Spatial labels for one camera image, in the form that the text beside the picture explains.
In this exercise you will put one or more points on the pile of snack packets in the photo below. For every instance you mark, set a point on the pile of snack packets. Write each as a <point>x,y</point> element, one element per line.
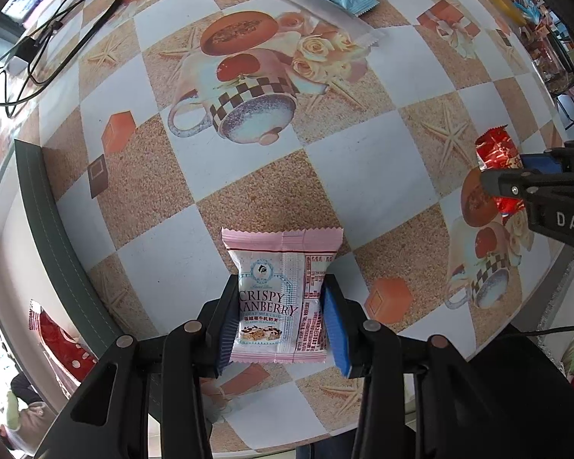
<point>545,24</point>

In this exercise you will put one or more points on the red dotted snack packet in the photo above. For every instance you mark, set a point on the red dotted snack packet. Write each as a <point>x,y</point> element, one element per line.
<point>64,344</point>

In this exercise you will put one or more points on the dark green box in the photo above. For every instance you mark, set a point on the dark green box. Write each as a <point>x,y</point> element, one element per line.
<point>62,248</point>

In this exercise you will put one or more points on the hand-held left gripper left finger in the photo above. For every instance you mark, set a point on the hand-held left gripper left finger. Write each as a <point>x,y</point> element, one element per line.
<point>227,325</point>

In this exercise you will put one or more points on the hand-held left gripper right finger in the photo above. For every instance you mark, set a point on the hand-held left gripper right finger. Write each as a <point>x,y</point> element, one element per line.
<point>335,330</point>

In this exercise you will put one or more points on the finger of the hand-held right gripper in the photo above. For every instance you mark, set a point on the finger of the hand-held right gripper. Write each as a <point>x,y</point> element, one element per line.
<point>540,162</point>
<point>507,181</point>

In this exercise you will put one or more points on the small red snack packet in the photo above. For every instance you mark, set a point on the small red snack packet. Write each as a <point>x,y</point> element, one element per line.
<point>495,150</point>

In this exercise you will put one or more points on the black power adapter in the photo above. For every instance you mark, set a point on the black power adapter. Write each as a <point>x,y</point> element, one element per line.
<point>24,55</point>

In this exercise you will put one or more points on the pink white snack packet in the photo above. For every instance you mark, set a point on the pink white snack packet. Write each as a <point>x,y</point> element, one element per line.
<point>277,267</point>

